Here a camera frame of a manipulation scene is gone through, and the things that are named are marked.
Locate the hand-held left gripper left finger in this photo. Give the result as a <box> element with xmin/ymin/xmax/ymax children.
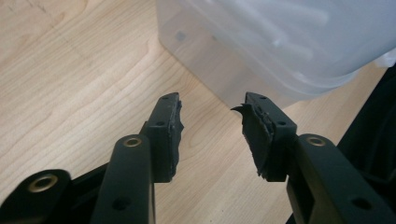
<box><xmin>141</xmin><ymin>91</ymin><xmax>185</xmax><ymax>184</ymax></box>

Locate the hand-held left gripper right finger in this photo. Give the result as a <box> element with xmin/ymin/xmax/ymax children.
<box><xmin>231</xmin><ymin>91</ymin><xmax>299</xmax><ymax>183</ymax></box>

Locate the clear plastic storage box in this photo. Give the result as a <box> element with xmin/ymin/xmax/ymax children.
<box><xmin>155</xmin><ymin>0</ymin><xmax>396</xmax><ymax>109</ymax></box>

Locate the dark cloth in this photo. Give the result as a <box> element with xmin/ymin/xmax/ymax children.
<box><xmin>337</xmin><ymin>63</ymin><xmax>396</xmax><ymax>213</ymax></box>

